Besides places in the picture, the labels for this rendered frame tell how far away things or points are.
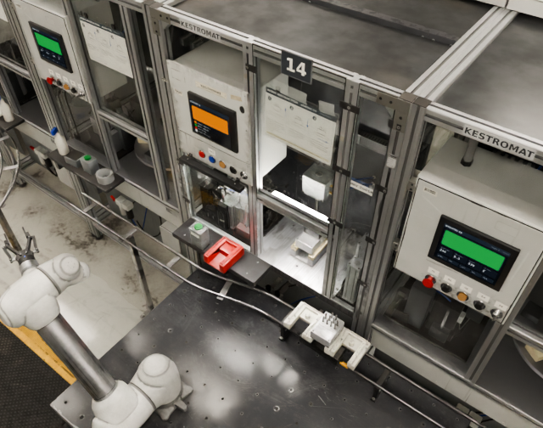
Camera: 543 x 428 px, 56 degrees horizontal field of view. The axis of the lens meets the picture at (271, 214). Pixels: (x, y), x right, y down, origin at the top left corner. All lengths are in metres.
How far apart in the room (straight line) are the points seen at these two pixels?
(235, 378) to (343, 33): 1.53
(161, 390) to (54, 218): 2.37
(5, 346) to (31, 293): 1.71
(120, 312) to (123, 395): 1.46
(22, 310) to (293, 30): 1.36
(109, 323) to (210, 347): 1.17
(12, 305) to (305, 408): 1.26
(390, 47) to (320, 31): 0.26
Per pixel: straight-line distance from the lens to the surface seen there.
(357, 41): 1.91
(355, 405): 2.42
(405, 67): 1.78
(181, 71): 2.14
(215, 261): 2.52
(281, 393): 2.41
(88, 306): 3.67
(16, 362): 3.59
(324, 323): 2.30
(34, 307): 2.00
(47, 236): 4.20
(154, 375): 2.20
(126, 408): 2.19
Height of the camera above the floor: 2.86
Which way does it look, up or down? 45 degrees down
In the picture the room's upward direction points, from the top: straight up
